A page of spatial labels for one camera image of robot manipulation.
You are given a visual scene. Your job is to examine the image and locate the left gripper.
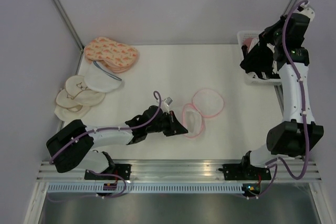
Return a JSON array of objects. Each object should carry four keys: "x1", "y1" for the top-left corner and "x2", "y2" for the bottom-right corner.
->
[{"x1": 146, "y1": 111, "x2": 188, "y2": 136}]

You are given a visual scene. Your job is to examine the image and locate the pink trimmed mesh laundry bag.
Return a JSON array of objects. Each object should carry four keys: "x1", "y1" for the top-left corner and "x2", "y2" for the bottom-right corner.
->
[{"x1": 182, "y1": 88, "x2": 225, "y2": 138}]

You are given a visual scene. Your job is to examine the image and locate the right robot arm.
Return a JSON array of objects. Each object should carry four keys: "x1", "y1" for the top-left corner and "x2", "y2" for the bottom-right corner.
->
[{"x1": 239, "y1": 7, "x2": 324, "y2": 179}]

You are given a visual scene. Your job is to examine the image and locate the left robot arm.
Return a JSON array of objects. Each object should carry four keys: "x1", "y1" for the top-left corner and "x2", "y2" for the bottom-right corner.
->
[{"x1": 46, "y1": 105, "x2": 188, "y2": 180}]

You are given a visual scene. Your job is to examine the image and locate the white bra in basket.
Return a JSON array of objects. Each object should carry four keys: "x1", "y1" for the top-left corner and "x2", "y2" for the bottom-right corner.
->
[{"x1": 243, "y1": 37, "x2": 259, "y2": 52}]

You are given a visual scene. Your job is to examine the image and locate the orange patterned laundry bags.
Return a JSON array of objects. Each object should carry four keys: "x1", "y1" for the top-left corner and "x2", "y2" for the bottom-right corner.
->
[{"x1": 83, "y1": 37, "x2": 139, "y2": 73}]

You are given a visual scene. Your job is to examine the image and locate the white blue trimmed mesh bag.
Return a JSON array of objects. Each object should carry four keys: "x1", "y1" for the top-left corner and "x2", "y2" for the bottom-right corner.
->
[{"x1": 84, "y1": 61, "x2": 122, "y2": 93}]

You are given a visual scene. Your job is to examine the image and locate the beige round laundry bags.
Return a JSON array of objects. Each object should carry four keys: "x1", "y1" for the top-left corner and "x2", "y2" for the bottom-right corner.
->
[{"x1": 54, "y1": 75, "x2": 106, "y2": 122}]

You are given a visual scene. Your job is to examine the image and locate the white plastic basket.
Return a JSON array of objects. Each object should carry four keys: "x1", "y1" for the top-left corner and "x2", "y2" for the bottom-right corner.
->
[{"x1": 237, "y1": 30, "x2": 281, "y2": 86}]

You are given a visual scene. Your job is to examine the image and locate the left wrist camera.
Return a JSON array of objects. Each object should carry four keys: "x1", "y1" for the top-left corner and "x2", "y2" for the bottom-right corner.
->
[{"x1": 161, "y1": 97, "x2": 173, "y2": 113}]

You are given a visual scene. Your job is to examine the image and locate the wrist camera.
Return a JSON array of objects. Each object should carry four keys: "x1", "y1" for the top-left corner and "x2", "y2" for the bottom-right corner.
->
[
  {"x1": 161, "y1": 97, "x2": 173, "y2": 113},
  {"x1": 297, "y1": 2, "x2": 316, "y2": 22}
]

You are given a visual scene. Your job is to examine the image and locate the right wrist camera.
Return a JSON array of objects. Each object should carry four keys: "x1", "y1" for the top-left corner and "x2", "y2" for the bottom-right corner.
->
[{"x1": 297, "y1": 2, "x2": 316, "y2": 22}]

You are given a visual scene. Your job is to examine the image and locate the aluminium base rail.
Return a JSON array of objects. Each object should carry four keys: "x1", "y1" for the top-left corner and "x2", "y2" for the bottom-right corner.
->
[{"x1": 37, "y1": 159, "x2": 322, "y2": 183}]

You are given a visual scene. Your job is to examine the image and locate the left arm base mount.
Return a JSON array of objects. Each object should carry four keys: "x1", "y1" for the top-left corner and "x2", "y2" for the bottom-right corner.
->
[{"x1": 84, "y1": 164, "x2": 131, "y2": 180}]

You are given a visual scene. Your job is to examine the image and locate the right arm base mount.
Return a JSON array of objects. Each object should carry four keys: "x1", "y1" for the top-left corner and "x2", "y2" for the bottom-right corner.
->
[{"x1": 218, "y1": 164, "x2": 271, "y2": 181}]

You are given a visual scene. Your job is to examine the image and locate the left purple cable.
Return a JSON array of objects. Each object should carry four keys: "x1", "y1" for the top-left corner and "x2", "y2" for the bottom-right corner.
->
[{"x1": 49, "y1": 91, "x2": 161, "y2": 164}]

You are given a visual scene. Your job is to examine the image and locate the white slotted cable duct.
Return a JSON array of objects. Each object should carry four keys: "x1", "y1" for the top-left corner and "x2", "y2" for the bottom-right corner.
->
[{"x1": 47, "y1": 182, "x2": 244, "y2": 194}]

